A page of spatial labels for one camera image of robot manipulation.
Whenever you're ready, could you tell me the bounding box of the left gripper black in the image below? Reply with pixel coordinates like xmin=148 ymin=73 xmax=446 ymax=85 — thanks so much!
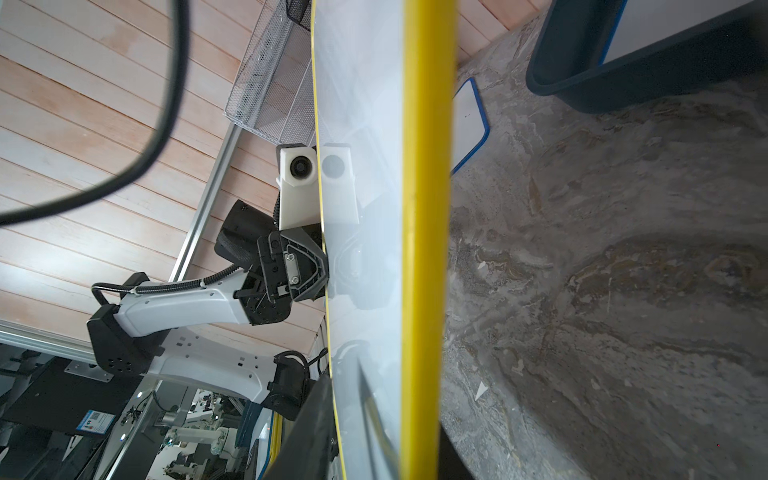
xmin=214 ymin=200 xmax=329 ymax=325

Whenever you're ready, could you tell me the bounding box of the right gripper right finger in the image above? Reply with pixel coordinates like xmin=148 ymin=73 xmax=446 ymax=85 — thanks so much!
xmin=437 ymin=425 xmax=474 ymax=480

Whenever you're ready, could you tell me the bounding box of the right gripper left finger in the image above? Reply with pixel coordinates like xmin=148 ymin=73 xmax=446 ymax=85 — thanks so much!
xmin=263 ymin=373 xmax=336 ymax=480

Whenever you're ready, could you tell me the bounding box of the yellow whiteboard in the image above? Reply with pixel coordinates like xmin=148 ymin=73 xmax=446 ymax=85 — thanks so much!
xmin=252 ymin=410 xmax=284 ymax=480
xmin=311 ymin=1 xmax=457 ymax=479

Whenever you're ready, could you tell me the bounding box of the blue whiteboard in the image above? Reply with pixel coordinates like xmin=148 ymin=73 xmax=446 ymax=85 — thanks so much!
xmin=451 ymin=78 xmax=490 ymax=175
xmin=601 ymin=0 xmax=749 ymax=64

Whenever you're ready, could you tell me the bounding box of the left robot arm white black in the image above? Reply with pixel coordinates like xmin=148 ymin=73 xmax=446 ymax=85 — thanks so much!
xmin=87 ymin=199 xmax=329 ymax=420

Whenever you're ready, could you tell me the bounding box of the teal plastic storage box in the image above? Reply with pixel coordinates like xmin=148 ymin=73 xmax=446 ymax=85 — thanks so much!
xmin=526 ymin=1 xmax=767 ymax=113

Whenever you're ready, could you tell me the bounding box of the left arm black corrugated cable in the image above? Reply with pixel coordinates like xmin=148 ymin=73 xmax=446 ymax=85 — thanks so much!
xmin=91 ymin=263 xmax=241 ymax=307

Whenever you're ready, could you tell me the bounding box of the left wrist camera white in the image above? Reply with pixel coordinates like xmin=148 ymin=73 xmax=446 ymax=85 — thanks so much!
xmin=276 ymin=144 xmax=320 ymax=230

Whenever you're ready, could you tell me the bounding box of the white wire mesh shelf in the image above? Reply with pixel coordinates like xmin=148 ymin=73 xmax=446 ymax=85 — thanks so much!
xmin=225 ymin=1 xmax=315 ymax=146

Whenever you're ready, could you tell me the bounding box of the black mesh wall basket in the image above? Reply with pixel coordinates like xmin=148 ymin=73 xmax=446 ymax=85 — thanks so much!
xmin=286 ymin=0 xmax=312 ymax=32

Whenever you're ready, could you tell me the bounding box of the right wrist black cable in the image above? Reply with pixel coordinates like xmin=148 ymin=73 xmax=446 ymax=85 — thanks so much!
xmin=0 ymin=0 xmax=191 ymax=228

